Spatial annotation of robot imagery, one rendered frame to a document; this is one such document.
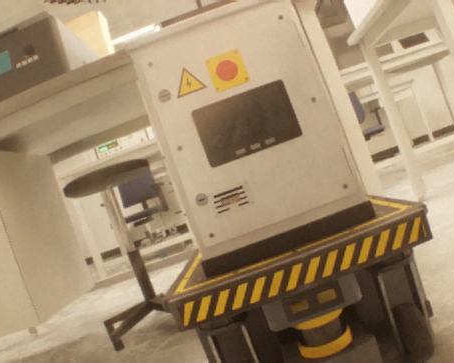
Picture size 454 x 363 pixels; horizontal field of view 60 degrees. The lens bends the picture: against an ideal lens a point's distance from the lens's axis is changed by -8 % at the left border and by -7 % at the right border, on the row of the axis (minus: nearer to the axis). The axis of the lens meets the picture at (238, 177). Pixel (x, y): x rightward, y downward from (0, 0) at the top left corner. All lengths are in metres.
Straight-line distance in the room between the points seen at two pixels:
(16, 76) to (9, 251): 0.58
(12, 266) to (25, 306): 0.14
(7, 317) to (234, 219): 1.03
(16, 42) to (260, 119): 1.06
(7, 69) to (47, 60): 0.15
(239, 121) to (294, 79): 0.11
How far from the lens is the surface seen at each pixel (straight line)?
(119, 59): 1.31
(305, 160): 0.69
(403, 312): 0.77
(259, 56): 0.72
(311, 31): 1.34
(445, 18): 1.49
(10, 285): 1.51
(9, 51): 1.57
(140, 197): 4.47
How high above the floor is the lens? 0.42
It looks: level
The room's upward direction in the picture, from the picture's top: 20 degrees counter-clockwise
